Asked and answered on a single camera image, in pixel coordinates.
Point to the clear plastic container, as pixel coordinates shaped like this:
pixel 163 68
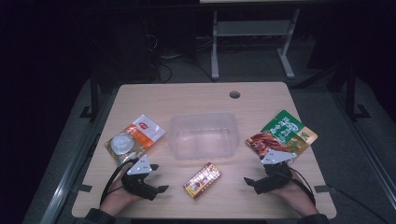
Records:
pixel 204 137

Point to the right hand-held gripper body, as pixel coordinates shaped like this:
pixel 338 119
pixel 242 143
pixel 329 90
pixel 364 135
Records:
pixel 275 179

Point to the small red and yellow box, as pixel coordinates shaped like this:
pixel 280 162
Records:
pixel 202 180

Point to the person's left hand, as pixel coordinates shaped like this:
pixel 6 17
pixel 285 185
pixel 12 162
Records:
pixel 120 197

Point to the black metal stand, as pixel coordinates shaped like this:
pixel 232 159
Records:
pixel 351 93
pixel 93 93

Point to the grey tape strip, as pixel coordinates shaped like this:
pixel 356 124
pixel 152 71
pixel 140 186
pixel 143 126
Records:
pixel 322 188
pixel 84 188

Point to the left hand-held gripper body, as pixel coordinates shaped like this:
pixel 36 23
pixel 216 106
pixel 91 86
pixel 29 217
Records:
pixel 140 168

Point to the white metal table frame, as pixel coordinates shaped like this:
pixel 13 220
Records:
pixel 252 28

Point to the clear packet with orange label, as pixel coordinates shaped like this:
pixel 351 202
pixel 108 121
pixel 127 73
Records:
pixel 134 138

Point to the green and red sauce pouch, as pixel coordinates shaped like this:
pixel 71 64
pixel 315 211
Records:
pixel 281 137

